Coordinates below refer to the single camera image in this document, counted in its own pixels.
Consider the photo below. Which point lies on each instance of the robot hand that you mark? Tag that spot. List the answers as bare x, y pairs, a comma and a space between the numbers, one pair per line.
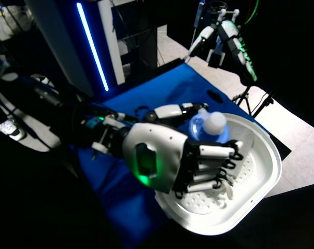
229, 29
162, 145

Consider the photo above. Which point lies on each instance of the white post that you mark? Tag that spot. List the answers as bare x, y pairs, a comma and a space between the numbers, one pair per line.
110, 39

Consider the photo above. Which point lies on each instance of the black metal stand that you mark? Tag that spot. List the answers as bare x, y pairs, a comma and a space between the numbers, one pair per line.
146, 44

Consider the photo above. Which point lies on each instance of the grey column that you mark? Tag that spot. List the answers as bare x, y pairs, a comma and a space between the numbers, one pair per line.
56, 46

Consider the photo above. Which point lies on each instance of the blue table cloth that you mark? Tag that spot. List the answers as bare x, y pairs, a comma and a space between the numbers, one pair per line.
115, 186

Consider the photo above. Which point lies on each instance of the umbrella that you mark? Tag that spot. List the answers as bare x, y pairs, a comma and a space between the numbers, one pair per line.
225, 194

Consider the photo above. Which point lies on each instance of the blue translucent water bottle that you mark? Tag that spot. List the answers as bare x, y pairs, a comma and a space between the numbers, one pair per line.
206, 129

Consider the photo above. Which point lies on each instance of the black tripod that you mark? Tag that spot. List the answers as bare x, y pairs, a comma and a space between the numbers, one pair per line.
247, 99

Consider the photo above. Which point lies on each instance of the blue glowing light strip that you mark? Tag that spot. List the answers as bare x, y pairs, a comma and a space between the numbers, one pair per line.
92, 46

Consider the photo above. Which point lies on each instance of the white perforated oval basket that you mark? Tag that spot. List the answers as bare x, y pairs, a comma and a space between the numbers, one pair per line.
260, 176

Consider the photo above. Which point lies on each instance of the white and black sneaker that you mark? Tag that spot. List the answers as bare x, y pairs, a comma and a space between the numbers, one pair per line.
10, 129
44, 81

